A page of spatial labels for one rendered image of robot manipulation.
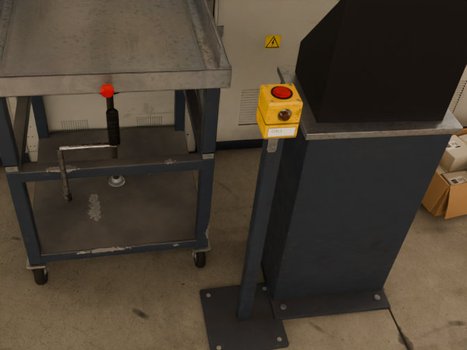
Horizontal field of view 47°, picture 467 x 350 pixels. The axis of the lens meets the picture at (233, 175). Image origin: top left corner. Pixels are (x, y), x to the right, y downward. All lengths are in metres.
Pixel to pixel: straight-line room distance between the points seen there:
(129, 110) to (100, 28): 0.76
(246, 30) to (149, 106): 0.50
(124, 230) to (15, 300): 0.42
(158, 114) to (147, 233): 0.62
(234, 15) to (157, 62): 0.73
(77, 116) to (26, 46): 0.82
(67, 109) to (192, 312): 0.95
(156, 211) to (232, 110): 0.62
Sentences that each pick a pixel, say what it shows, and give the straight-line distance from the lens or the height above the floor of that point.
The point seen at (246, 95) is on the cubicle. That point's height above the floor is 0.30.
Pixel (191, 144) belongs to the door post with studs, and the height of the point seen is 0.04.
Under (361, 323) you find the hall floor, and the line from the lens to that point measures 1.95.
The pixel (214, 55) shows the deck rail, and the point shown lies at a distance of 1.43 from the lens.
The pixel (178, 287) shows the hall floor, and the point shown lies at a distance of 1.93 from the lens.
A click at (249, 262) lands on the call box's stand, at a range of 1.60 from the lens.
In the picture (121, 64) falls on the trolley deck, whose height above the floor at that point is 0.85.
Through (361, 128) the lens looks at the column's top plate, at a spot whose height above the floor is 0.75.
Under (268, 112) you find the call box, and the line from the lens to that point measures 1.19.
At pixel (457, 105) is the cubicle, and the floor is 0.20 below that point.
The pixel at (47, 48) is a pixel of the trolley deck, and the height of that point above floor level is 0.85.
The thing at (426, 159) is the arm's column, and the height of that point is 0.64.
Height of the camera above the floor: 1.57
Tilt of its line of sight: 42 degrees down
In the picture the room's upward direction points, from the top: 7 degrees clockwise
